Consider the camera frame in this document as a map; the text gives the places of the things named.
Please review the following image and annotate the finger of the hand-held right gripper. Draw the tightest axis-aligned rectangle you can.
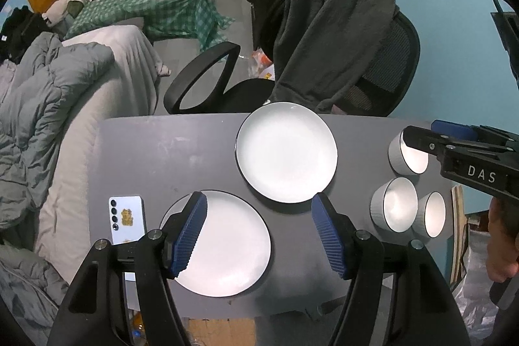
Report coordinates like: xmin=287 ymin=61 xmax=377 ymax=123
xmin=431 ymin=120 xmax=519 ymax=147
xmin=403 ymin=125 xmax=509 ymax=168

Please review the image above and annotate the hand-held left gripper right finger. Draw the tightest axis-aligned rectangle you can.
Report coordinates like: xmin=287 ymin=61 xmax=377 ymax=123
xmin=311 ymin=192 xmax=473 ymax=346

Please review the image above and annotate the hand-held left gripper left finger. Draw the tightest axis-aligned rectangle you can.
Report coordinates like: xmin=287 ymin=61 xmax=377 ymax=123
xmin=46 ymin=190 xmax=209 ymax=346

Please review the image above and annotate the white ribbed bowl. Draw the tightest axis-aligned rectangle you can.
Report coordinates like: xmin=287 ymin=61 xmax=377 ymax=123
xmin=370 ymin=177 xmax=419 ymax=233
xmin=388 ymin=129 xmax=429 ymax=175
xmin=413 ymin=191 xmax=447 ymax=239

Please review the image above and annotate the white plate with dark rim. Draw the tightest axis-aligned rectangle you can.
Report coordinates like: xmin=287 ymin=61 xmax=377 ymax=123
xmin=160 ymin=190 xmax=272 ymax=297
xmin=235 ymin=102 xmax=339 ymax=203

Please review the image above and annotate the person's right hand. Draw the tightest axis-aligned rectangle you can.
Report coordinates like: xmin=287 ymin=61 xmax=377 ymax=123
xmin=487 ymin=199 xmax=519 ymax=283

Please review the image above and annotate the wooden board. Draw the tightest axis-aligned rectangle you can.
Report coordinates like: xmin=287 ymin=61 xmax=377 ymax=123
xmin=451 ymin=185 xmax=467 ymax=286

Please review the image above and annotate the white smartphone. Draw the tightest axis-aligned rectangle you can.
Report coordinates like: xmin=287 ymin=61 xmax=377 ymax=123
xmin=109 ymin=195 xmax=145 ymax=282

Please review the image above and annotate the black office chair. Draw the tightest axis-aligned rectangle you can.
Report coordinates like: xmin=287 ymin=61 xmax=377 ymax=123
xmin=163 ymin=3 xmax=421 ymax=117

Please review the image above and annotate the silver plastic sheet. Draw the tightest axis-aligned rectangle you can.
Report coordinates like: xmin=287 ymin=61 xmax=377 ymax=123
xmin=452 ymin=216 xmax=512 ymax=346

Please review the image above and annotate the grey fleece robe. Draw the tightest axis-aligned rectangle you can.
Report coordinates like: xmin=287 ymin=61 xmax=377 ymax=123
xmin=272 ymin=0 xmax=400 ymax=115

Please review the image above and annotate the white plastic bag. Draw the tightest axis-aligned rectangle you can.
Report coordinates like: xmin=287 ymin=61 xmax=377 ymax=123
xmin=247 ymin=48 xmax=277 ymax=81

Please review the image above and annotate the grey duvet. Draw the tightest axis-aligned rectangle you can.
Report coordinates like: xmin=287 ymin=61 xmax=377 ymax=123
xmin=0 ymin=32 xmax=116 ymax=346

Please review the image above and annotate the green checked cloth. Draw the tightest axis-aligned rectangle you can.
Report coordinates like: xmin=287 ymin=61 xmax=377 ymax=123
xmin=64 ymin=0 xmax=236 ymax=51

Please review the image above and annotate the beige clothes pile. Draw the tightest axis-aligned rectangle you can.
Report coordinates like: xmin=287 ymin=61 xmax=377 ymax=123
xmin=41 ymin=0 xmax=91 ymax=26

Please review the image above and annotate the black clothes pile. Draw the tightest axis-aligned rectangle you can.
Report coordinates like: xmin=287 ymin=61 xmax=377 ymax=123
xmin=0 ymin=6 xmax=53 ymax=63

